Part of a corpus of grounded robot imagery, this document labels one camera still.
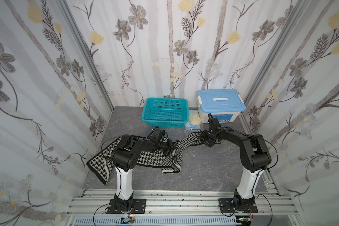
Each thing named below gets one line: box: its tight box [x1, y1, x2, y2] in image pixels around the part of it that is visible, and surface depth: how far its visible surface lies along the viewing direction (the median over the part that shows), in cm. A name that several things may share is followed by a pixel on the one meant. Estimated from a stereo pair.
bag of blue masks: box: [184, 122, 201, 131], surface depth 110 cm
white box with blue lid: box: [197, 88, 247, 124], surface depth 106 cm
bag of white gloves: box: [188, 110, 202, 126], surface depth 111 cm
